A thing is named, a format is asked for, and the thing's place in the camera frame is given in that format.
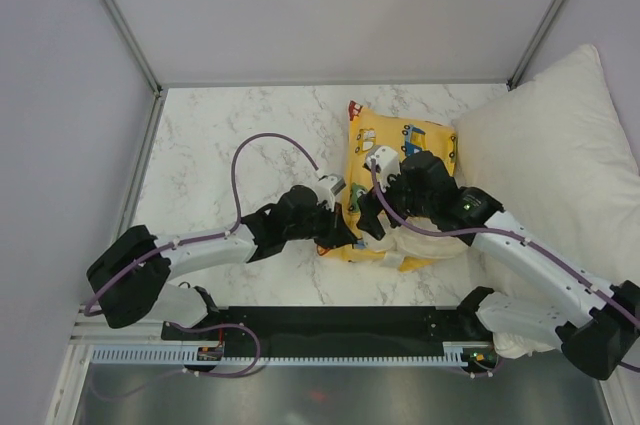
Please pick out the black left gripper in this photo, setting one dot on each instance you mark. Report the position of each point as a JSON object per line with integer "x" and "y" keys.
{"x": 337, "y": 233}

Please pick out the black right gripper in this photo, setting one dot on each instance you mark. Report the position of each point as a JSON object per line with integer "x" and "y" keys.
{"x": 370, "y": 207}

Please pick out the yellow cartoon-print pillowcase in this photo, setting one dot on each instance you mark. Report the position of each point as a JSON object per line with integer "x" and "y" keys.
{"x": 406, "y": 136}

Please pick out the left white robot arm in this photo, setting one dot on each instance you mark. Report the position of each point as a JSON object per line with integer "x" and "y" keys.
{"x": 134, "y": 278}

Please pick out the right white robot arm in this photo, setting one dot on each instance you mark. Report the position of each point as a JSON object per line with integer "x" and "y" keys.
{"x": 593, "y": 322}

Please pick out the large white pillow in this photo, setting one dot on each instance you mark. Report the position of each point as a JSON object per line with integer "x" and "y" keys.
{"x": 554, "y": 153}

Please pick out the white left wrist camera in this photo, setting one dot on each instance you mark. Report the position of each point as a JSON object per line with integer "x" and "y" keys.
{"x": 328, "y": 190}

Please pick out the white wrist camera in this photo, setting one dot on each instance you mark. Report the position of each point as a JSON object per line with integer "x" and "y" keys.
{"x": 384, "y": 162}
{"x": 328, "y": 190}

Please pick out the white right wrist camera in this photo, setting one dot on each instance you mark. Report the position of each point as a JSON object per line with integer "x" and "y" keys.
{"x": 384, "y": 162}

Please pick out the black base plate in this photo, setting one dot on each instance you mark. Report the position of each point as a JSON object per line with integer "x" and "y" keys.
{"x": 368, "y": 331}

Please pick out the white slotted cable duct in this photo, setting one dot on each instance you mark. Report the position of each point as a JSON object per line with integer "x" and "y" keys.
{"x": 191, "y": 355}

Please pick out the left aluminium frame post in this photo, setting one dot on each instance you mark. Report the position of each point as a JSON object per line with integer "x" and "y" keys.
{"x": 123, "y": 29}

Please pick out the aluminium frame post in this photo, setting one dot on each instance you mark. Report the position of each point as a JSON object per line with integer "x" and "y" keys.
{"x": 535, "y": 44}
{"x": 123, "y": 29}

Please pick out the right aluminium frame post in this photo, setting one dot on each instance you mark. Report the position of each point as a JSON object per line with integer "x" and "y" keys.
{"x": 535, "y": 44}

